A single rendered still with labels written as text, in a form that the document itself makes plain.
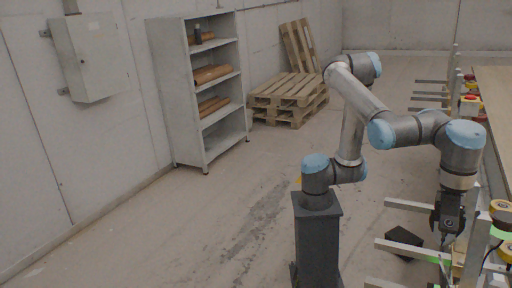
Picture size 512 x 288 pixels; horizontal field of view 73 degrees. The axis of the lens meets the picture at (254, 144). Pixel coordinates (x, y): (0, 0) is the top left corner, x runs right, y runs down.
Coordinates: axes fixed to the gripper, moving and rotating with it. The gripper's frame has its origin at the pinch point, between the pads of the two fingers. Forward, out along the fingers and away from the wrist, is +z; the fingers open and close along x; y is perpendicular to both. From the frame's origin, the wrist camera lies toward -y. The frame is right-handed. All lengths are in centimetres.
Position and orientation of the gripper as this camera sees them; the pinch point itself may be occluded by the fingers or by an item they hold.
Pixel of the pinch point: (442, 243)
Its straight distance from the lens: 119.5
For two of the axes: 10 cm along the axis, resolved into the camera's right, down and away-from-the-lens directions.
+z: 0.6, 9.0, 4.3
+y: 4.5, -4.1, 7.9
